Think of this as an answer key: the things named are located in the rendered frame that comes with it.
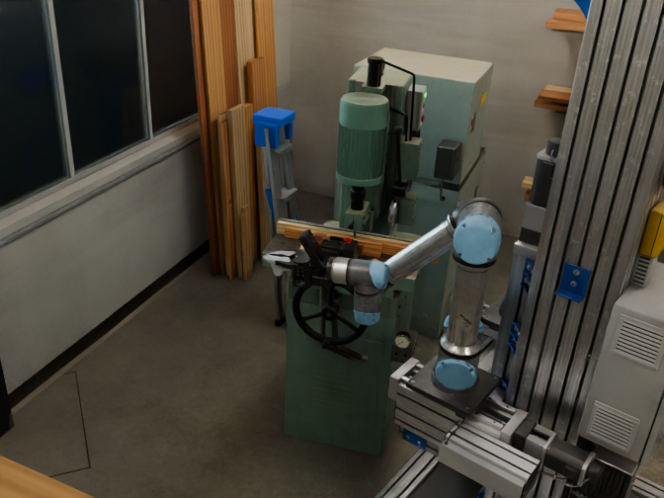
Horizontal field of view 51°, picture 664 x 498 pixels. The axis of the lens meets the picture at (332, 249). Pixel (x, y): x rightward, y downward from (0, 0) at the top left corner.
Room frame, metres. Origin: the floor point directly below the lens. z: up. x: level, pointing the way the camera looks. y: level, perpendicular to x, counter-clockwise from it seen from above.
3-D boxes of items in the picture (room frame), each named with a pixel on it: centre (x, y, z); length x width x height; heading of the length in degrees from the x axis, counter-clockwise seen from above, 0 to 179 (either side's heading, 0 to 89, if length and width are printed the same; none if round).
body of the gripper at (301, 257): (1.74, 0.05, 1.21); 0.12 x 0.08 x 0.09; 76
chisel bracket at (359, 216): (2.49, -0.09, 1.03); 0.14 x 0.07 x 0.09; 167
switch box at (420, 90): (2.75, -0.30, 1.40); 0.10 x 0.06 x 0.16; 167
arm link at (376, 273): (1.71, -0.10, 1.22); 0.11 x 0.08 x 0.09; 76
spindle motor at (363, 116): (2.47, -0.09, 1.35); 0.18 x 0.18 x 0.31
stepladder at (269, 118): (3.32, 0.27, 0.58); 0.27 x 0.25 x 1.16; 69
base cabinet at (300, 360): (2.59, -0.11, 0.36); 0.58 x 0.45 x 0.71; 167
